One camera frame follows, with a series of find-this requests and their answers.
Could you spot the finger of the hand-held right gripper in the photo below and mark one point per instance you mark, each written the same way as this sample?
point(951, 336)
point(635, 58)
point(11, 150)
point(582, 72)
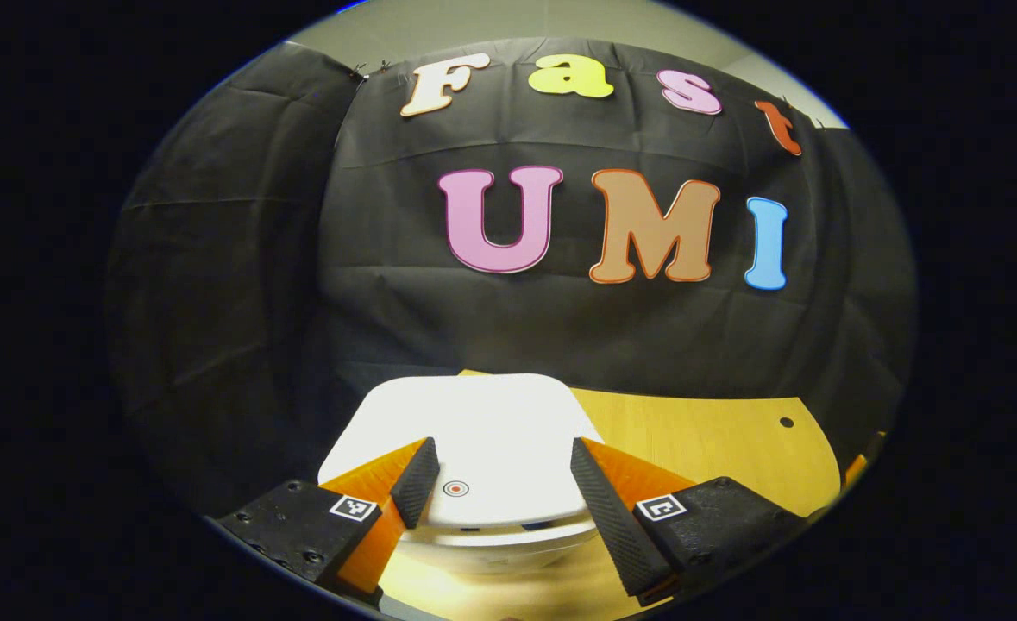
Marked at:
point(856, 472)

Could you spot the wooden desktop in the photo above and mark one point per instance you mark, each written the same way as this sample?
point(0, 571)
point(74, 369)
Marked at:
point(698, 440)

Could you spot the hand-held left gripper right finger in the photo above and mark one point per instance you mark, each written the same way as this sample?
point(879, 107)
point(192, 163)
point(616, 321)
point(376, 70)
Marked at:
point(612, 517)

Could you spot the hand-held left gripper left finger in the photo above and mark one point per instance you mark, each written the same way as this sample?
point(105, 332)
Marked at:
point(417, 483)

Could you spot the black backdrop cloth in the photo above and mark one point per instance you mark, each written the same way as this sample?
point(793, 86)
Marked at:
point(249, 285)

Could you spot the white desktop garbage bin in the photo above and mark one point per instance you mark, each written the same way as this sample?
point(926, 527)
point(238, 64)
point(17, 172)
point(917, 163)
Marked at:
point(491, 423)

